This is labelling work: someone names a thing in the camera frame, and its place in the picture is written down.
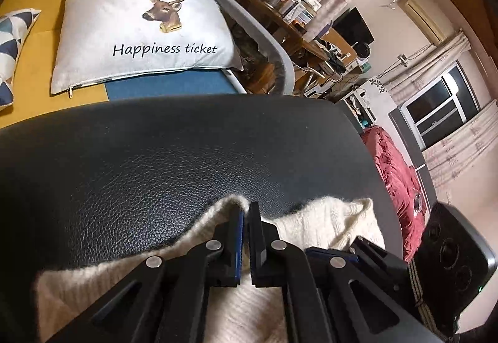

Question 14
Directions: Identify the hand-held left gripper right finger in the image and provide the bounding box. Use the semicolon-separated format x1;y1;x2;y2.
248;202;448;343

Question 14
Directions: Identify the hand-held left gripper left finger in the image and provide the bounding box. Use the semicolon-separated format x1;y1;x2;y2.
47;205;246;343

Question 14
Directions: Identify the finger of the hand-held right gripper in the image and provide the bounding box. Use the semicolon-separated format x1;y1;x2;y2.
305;247;359;263
349;236;411;291

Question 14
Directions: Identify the cream knit sweater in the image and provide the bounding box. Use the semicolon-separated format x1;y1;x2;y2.
35;195;386;343

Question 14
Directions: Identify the red ruffled quilt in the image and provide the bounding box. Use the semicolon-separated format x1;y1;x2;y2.
360;125;429;264

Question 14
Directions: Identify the sliding window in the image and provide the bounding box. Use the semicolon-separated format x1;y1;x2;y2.
401;63;481;151

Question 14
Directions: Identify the wooden side table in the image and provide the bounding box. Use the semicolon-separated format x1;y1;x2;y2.
231;0;325;57

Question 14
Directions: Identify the black television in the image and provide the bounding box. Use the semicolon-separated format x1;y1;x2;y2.
332;7;375;45

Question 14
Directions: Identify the cluster of jars and bottles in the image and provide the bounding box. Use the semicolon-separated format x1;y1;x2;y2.
251;0;323;24

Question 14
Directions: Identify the white deer print pillow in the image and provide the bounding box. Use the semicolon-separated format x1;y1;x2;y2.
50;0;244;95

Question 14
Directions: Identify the geometric print pillow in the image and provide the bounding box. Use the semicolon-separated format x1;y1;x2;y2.
0;8;41;112

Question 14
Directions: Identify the wall air conditioner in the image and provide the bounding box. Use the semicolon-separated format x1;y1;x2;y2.
397;0;446;44

